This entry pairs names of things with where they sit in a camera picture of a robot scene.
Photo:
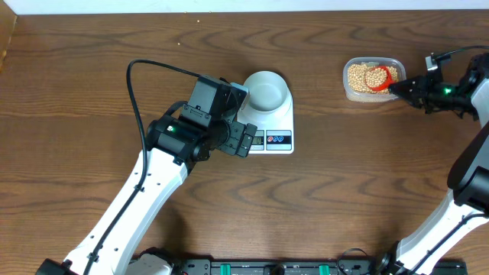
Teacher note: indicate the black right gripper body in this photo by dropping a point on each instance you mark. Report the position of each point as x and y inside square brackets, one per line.
[440, 94]

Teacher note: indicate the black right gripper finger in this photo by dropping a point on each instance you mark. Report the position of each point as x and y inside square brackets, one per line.
[408, 84]
[410, 96]

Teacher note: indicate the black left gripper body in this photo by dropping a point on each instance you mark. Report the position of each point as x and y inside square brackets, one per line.
[228, 136]

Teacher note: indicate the red plastic measuring scoop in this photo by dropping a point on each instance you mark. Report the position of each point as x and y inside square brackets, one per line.
[378, 78]

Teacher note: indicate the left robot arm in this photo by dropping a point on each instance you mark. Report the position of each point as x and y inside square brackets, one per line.
[174, 146]

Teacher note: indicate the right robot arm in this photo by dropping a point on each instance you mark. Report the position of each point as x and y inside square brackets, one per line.
[465, 205]

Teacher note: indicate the white digital kitchen scale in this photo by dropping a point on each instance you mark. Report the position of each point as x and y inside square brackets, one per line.
[275, 130]

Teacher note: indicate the light grey bowl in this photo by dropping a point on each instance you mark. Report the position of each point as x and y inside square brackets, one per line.
[268, 91]

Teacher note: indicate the clear plastic container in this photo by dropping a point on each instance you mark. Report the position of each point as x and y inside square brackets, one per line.
[365, 97]

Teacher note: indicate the pile of soybeans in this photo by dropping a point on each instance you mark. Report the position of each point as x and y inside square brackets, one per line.
[356, 72]

